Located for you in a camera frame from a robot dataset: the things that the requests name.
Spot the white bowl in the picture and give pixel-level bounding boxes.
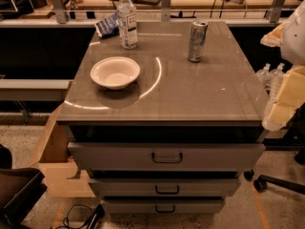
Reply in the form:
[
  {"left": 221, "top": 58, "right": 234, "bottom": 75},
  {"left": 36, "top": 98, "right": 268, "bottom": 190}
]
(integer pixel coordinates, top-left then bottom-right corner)
[{"left": 91, "top": 56, "right": 140, "bottom": 90}]

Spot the grey top drawer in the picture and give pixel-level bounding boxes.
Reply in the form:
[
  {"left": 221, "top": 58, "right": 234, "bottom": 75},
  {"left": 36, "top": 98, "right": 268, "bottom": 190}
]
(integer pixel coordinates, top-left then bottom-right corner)
[{"left": 68, "top": 142, "right": 265, "bottom": 172}]

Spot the grey bottom drawer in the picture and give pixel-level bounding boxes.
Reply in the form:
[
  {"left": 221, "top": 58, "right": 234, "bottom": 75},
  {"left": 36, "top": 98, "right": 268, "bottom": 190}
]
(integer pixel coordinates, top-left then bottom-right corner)
[{"left": 101, "top": 198, "right": 225, "bottom": 214}]

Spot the black floor cable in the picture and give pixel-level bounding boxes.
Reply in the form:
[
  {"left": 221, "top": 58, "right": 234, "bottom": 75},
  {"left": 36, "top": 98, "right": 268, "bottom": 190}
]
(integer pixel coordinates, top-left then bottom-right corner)
[{"left": 54, "top": 203, "right": 106, "bottom": 229}]

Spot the office chair base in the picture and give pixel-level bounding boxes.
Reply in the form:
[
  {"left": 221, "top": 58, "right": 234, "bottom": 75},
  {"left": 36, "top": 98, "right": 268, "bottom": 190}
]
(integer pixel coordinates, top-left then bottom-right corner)
[{"left": 254, "top": 175, "right": 305, "bottom": 195}]

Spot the grey drawer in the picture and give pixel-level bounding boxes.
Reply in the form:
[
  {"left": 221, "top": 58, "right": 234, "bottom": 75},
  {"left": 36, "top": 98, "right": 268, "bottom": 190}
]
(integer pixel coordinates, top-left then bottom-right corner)
[
  {"left": 89, "top": 178, "right": 240, "bottom": 198},
  {"left": 68, "top": 142, "right": 265, "bottom": 172},
  {"left": 101, "top": 198, "right": 225, "bottom": 214}
]

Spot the blue white snack bag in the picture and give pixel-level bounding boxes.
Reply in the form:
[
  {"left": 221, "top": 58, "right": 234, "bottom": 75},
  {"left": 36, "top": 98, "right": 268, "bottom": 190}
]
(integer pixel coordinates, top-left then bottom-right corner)
[{"left": 95, "top": 13, "right": 119, "bottom": 38}]

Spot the black bin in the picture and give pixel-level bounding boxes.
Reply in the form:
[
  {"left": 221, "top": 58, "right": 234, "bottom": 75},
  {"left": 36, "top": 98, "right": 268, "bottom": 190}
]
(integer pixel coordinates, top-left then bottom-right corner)
[{"left": 0, "top": 168, "right": 47, "bottom": 229}]

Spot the grey drawer cabinet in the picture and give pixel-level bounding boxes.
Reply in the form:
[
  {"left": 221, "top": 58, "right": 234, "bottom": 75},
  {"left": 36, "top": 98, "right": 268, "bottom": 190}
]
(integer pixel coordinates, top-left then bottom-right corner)
[{"left": 57, "top": 22, "right": 268, "bottom": 201}]

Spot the clear pump bottle left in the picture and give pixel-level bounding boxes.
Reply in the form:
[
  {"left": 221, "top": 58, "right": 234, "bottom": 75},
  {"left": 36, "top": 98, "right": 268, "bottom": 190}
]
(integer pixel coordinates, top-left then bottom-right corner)
[{"left": 256, "top": 63, "right": 271, "bottom": 89}]

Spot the grey middle drawer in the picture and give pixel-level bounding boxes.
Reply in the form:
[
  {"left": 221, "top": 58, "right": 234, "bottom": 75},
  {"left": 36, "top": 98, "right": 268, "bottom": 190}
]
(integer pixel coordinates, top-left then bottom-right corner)
[{"left": 89, "top": 178, "right": 240, "bottom": 198}]

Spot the cardboard box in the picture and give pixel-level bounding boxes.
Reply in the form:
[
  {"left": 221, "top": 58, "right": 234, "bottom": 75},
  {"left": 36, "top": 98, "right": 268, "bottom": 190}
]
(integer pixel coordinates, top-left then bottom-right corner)
[{"left": 30, "top": 107, "right": 94, "bottom": 198}]

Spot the silver drink can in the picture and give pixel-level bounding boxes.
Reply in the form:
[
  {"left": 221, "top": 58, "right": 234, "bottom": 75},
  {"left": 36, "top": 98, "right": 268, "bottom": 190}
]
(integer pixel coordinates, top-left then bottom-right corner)
[{"left": 188, "top": 20, "right": 208, "bottom": 62}]

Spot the clear plastic water bottle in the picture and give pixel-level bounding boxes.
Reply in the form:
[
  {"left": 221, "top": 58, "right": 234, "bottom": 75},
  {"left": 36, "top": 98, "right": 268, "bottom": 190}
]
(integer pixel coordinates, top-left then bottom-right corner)
[{"left": 116, "top": 0, "right": 137, "bottom": 49}]

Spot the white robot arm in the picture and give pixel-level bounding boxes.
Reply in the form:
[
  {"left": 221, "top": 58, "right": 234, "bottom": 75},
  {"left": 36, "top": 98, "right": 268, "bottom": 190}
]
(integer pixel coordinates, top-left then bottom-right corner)
[{"left": 260, "top": 0, "right": 305, "bottom": 132}]

